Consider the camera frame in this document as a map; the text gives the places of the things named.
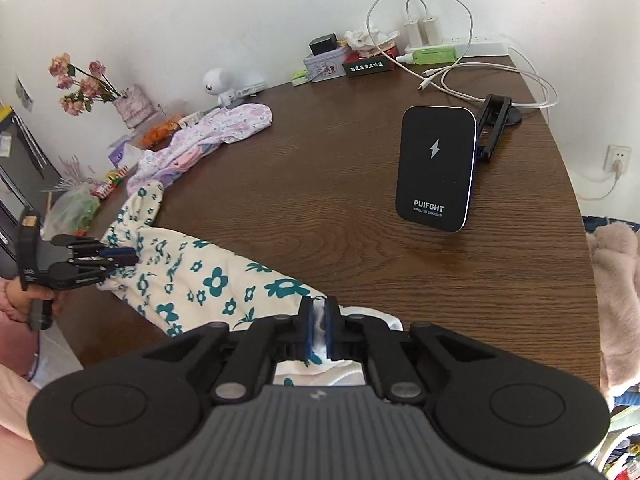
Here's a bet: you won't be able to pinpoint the white plug cable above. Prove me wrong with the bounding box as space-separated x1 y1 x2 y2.
572 160 625 203

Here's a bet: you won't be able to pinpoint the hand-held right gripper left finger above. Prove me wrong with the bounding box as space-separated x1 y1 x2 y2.
142 296 316 406

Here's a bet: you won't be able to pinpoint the white charging cable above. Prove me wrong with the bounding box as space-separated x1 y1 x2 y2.
420 45 558 111
366 0 475 81

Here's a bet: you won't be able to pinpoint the plastic bag of greens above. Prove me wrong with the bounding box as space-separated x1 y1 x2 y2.
50 182 101 241

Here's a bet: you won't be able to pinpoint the purple floral garment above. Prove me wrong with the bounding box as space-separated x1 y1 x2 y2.
125 102 273 198

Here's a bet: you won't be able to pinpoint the person's left hand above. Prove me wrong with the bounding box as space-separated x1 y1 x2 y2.
2 280 65 322

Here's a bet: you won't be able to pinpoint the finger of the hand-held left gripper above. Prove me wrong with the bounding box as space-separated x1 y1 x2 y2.
70 256 140 273
70 239 138 257

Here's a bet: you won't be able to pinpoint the pink fluffy cloth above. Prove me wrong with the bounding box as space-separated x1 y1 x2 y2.
586 222 640 408

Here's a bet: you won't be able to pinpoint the red tissue box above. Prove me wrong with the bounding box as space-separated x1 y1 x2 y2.
350 45 398 63

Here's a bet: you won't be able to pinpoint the white robot figurine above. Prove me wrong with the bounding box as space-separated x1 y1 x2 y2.
202 67 241 109

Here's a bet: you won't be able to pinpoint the red snack packet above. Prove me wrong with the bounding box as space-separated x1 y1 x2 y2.
90 167 128 198

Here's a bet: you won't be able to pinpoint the pink flower bouquet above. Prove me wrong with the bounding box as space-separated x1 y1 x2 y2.
48 52 123 117

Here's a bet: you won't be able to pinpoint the clear food container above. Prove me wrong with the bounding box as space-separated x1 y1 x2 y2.
137 110 188 148

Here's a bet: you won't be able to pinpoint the pale dried sprigs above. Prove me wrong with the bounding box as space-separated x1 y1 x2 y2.
50 157 93 193

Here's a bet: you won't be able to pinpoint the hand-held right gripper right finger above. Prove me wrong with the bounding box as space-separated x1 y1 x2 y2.
324 296 501 405

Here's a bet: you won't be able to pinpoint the purple tissue pack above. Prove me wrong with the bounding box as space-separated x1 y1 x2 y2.
107 135 146 168

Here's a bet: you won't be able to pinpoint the crumpled white tissue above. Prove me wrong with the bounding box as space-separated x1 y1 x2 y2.
345 27 401 53

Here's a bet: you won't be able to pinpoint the wall paper note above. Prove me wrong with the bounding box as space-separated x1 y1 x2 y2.
15 75 33 111

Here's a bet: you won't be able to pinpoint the dark lettered box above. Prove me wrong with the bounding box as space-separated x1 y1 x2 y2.
344 56 390 80

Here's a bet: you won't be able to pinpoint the purple knitted vase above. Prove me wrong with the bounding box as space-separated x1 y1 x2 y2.
112 84 153 128

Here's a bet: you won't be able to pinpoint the cream teal-flowered garment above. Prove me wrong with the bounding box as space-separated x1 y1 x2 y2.
97 182 403 386

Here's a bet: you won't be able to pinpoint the white power strip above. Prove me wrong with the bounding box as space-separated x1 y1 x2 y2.
442 35 511 58

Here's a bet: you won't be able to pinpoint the grey tin box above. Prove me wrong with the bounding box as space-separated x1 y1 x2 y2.
302 47 351 83

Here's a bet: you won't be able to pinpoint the green tube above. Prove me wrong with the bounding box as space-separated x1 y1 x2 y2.
397 46 458 66

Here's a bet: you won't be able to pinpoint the small black box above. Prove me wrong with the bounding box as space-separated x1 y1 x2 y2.
309 34 340 56

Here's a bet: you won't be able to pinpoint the person's pink clothing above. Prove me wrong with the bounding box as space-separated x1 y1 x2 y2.
0 360 43 480

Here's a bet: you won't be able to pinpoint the black wireless charger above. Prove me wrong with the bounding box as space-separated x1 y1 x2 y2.
394 105 477 234

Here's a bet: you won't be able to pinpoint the black folding stand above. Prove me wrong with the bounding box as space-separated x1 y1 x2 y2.
472 94 523 161

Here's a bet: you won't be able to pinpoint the dark blue cloth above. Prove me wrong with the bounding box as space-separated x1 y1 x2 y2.
582 215 640 236

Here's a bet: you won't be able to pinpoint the white wall outlet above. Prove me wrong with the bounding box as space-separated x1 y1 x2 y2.
604 144 633 173

